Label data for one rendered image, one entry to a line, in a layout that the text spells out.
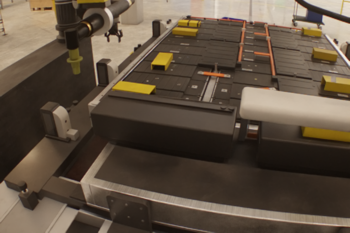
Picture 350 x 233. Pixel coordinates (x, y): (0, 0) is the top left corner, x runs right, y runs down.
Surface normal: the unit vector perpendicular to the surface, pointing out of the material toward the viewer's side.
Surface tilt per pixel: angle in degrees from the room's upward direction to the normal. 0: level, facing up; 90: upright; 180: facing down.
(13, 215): 0
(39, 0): 90
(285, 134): 0
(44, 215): 0
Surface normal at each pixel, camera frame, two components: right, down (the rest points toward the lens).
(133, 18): -0.26, 0.48
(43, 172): 0.00, -0.87
